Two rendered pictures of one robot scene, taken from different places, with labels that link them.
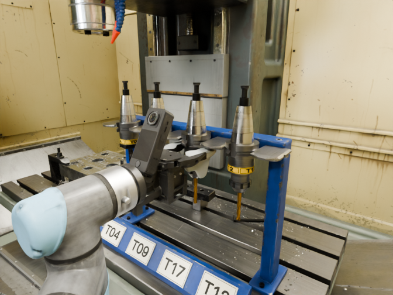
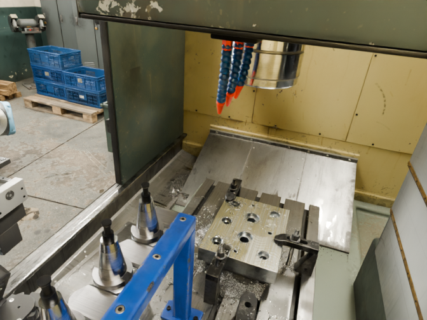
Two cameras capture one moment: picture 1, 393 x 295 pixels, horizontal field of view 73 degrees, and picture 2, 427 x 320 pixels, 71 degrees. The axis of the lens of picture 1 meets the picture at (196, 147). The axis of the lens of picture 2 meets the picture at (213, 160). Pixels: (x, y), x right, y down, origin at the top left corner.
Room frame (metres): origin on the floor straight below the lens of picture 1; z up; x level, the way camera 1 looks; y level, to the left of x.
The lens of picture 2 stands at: (0.64, -0.28, 1.63)
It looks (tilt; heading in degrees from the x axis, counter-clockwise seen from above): 29 degrees down; 70
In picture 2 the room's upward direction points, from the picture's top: 5 degrees clockwise
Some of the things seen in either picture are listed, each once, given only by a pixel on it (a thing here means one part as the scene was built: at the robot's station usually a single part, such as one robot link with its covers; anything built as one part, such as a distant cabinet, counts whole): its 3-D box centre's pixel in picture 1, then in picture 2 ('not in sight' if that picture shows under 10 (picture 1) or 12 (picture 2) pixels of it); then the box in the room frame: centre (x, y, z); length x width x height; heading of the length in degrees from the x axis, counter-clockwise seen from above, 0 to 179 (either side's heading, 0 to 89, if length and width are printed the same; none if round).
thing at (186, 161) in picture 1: (185, 160); not in sight; (0.47, 0.02, 1.19); 0.09 x 0.05 x 0.02; 127
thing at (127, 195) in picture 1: (116, 191); not in sight; (0.38, 0.13, 1.17); 0.08 x 0.05 x 0.08; 53
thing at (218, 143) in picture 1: (217, 143); not in sight; (0.51, -0.04, 1.21); 0.07 x 0.05 x 0.01; 143
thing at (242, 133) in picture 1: (242, 123); not in sight; (0.48, -0.09, 1.26); 0.04 x 0.04 x 0.07
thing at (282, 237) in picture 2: not in sight; (294, 248); (1.12, 0.26, 0.97); 0.13 x 0.03 x 0.15; 143
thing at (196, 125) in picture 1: (196, 116); (55, 316); (0.54, 0.00, 1.26); 0.04 x 0.04 x 0.07
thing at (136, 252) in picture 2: (142, 129); (131, 252); (0.65, 0.13, 1.21); 0.07 x 0.05 x 0.01; 143
